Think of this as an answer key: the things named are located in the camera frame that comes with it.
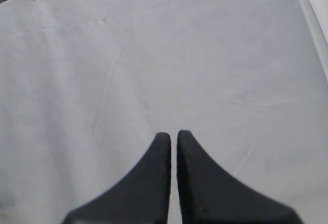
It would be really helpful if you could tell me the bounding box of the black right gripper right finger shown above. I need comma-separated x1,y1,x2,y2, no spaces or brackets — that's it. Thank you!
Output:
177,130,303,223

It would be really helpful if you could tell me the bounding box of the white backdrop curtain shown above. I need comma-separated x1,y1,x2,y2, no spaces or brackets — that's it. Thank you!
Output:
1,0,327,223

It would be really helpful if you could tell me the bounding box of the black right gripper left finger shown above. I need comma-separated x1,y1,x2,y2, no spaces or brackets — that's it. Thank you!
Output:
63,132,171,223

